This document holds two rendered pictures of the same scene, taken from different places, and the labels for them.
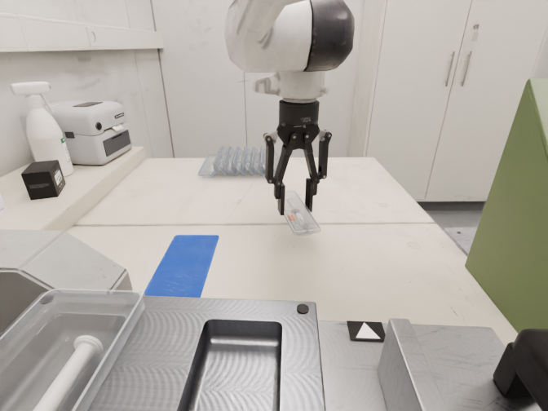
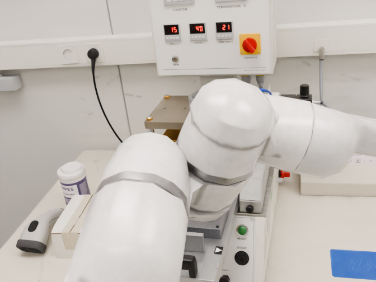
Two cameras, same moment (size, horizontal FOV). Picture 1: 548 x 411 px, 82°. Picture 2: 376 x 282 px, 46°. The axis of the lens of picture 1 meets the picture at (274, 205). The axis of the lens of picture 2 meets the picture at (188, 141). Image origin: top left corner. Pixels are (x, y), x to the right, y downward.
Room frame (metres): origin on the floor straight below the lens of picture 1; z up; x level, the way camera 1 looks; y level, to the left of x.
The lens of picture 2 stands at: (0.28, -0.71, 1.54)
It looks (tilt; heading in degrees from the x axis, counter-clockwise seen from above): 26 degrees down; 105
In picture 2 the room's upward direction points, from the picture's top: 7 degrees counter-clockwise
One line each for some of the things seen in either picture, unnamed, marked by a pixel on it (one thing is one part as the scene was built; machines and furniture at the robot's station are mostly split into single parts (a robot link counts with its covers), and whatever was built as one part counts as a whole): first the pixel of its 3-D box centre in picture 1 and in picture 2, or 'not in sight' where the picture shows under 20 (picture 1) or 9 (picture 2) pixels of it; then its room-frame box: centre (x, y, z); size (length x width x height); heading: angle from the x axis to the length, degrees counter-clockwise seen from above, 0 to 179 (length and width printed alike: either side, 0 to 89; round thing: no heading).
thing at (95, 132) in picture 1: (81, 130); not in sight; (1.03, 0.62, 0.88); 0.25 x 0.20 x 0.17; 85
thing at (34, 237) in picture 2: not in sight; (43, 225); (-0.44, 0.21, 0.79); 0.20 x 0.08 x 0.08; 91
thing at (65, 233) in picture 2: not in sight; (85, 225); (-0.30, 0.22, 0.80); 0.19 x 0.13 x 0.09; 91
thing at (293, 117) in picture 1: (298, 125); not in sight; (0.62, -0.05, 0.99); 0.08 x 0.08 x 0.09
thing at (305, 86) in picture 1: (287, 83); not in sight; (0.63, -0.02, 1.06); 0.13 x 0.12 x 0.05; 13
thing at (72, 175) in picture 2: not in sight; (75, 186); (-0.40, 0.37, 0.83); 0.09 x 0.09 x 0.15
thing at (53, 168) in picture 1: (45, 178); not in sight; (0.74, 0.57, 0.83); 0.09 x 0.06 x 0.07; 20
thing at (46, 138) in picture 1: (45, 130); not in sight; (0.86, 0.62, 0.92); 0.09 x 0.08 x 0.25; 139
